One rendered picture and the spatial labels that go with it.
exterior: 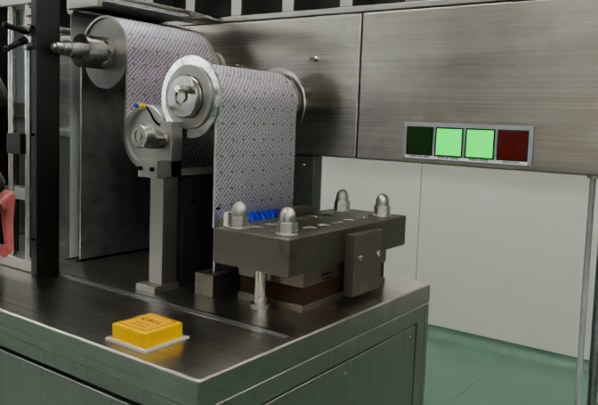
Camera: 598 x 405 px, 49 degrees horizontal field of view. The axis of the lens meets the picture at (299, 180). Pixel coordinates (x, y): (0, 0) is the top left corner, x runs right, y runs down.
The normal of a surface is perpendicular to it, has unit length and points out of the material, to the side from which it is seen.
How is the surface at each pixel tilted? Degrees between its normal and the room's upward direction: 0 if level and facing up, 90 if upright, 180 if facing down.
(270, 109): 90
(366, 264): 90
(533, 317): 90
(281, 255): 90
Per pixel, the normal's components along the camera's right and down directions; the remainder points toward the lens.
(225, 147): 0.81, 0.08
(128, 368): -0.58, 0.05
